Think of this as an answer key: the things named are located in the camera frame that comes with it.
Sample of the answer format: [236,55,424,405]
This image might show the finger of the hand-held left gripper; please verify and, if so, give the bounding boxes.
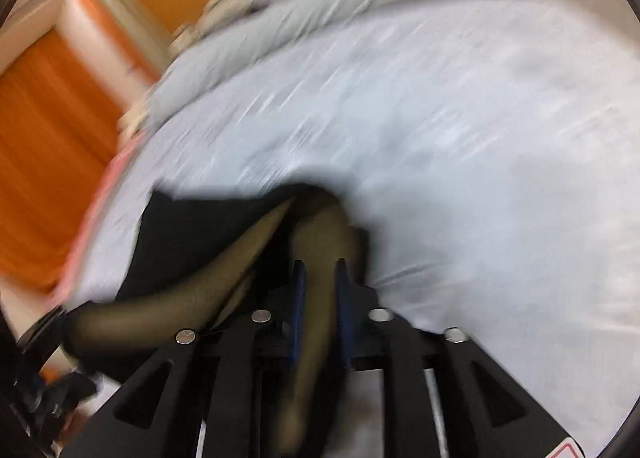
[44,370,98,413]

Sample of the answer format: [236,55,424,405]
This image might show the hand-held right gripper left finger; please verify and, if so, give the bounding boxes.
[60,260,308,458]

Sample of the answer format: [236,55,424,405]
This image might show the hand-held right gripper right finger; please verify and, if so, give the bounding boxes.
[334,258,576,458]

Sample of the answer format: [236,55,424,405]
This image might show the black pants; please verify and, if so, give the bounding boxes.
[65,183,371,456]

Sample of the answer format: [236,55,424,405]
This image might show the butterfly print bed sheet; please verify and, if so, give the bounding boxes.
[75,0,640,458]

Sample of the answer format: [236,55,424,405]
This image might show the pleated orange curtain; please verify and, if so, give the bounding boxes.
[0,25,126,295]

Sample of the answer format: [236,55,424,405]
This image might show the narrow orange curtain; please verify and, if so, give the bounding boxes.
[62,0,162,85]

